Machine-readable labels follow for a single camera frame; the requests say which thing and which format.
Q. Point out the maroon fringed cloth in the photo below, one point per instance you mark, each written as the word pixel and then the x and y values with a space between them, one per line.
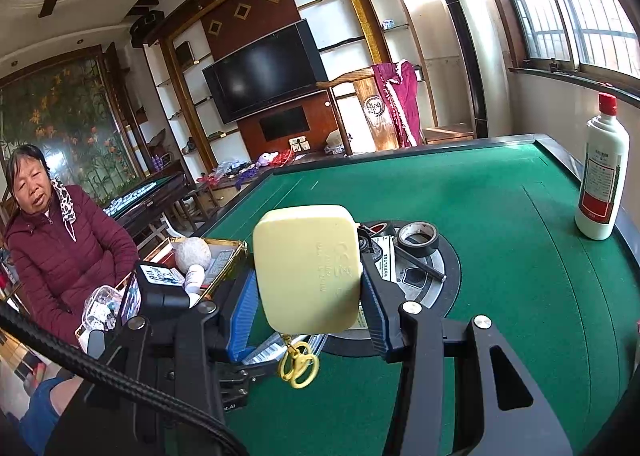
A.
pixel 400 100

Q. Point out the round table control panel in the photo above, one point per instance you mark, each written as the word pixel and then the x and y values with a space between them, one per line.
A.
pixel 430 296

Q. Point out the wooden armchair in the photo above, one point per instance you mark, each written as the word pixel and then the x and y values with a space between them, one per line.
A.
pixel 372 108

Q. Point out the wooden wall shelf unit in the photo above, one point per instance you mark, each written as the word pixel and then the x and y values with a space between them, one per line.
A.
pixel 250 0

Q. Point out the white fuzzy ball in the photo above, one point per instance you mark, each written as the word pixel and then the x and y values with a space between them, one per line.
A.
pixel 190 253

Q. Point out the black pen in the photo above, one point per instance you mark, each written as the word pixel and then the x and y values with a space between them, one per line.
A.
pixel 422 266

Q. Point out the cream plastic case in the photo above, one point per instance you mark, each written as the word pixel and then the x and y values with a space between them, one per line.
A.
pixel 305 266

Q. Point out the low wooden cabinet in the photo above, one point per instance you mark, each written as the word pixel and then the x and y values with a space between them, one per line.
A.
pixel 235 191

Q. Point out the person's left forearm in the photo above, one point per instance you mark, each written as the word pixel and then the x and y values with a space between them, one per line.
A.
pixel 40 416

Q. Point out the black wall speaker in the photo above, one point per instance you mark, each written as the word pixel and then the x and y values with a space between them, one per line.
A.
pixel 147 28

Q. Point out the transparent zip pouch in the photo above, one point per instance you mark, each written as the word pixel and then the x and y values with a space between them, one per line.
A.
pixel 102 308

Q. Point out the black flat television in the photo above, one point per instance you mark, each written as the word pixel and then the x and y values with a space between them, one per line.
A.
pixel 265 70

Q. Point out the standing air conditioner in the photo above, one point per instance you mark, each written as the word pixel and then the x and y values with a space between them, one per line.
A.
pixel 460 35

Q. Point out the black tape roll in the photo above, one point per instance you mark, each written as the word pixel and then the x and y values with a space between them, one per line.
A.
pixel 417 253

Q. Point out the floral wall painting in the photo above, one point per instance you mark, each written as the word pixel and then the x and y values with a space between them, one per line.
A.
pixel 65 110

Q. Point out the small cardboard box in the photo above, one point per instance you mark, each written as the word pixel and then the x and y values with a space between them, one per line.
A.
pixel 334 141

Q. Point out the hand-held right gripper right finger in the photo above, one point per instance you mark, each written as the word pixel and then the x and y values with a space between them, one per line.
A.
pixel 377 316

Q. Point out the black wall panel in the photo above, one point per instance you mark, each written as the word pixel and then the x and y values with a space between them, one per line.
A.
pixel 282 123

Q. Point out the white pill bottle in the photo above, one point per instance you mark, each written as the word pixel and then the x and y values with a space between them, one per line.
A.
pixel 195 278

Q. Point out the white liquor bottle red label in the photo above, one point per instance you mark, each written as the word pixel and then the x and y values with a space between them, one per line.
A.
pixel 600 186

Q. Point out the barred window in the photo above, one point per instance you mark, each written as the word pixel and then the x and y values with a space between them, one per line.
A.
pixel 550 10

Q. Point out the row of mahjong tiles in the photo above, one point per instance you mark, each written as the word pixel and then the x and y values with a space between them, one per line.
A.
pixel 130 198

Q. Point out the dark wooden mahjong table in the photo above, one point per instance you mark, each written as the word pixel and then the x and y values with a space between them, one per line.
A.
pixel 145 206

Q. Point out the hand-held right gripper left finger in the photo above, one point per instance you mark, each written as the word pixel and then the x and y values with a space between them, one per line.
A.
pixel 242 316

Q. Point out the purple plush toy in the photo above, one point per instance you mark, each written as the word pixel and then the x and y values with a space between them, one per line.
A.
pixel 267 160

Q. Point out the patterned face mask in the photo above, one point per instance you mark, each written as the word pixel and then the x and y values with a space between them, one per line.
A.
pixel 67 208

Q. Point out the gold-rimmed gift box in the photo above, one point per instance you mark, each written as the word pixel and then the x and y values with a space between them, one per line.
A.
pixel 160 247

